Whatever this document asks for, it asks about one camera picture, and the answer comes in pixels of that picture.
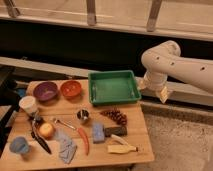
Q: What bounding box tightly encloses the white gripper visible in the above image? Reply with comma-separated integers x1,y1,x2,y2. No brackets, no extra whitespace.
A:
138,71,169,103

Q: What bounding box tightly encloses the blue sponge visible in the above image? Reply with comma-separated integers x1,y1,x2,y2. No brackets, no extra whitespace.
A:
92,122,105,144

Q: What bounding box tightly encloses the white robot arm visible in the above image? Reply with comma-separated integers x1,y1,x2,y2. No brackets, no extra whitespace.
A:
139,41,213,103

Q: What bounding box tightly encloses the green plastic tray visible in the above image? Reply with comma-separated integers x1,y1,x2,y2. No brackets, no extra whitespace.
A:
88,70,141,106

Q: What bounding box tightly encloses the brown pine cone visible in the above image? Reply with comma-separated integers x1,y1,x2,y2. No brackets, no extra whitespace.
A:
100,108,127,126

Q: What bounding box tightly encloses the dark rectangular block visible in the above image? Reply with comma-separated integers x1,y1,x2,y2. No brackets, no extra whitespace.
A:
104,126,127,137

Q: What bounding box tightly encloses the white stick utensil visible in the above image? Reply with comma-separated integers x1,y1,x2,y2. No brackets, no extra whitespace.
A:
111,134,130,146

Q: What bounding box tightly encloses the small metal cup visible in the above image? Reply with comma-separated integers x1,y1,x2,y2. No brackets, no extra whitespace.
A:
77,109,89,123

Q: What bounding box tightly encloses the orange bowl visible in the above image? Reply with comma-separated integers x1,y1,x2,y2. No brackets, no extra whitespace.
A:
60,80,82,98

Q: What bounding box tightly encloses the orange chili pepper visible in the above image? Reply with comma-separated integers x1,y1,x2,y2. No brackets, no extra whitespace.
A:
77,128,89,155

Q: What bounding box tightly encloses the metal spoon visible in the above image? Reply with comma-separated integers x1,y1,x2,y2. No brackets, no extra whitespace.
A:
52,118,77,130

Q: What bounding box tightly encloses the grey folded cloth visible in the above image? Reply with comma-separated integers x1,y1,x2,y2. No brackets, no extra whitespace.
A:
54,129,77,164

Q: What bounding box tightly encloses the wooden cutting board table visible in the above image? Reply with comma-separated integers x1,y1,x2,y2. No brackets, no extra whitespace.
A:
0,80,154,171

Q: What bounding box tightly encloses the purple bowl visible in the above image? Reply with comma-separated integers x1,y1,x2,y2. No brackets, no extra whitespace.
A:
33,81,58,102

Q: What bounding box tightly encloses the yellow apple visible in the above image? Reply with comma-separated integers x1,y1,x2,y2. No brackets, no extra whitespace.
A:
39,123,55,138

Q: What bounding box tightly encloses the white paper cup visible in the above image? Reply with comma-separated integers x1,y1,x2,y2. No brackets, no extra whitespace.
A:
19,96,38,115

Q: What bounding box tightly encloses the blue plastic cup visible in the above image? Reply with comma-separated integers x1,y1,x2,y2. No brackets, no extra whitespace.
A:
9,136,30,155

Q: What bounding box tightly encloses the black handled tool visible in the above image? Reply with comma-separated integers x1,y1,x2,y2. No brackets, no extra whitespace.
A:
30,117,52,154

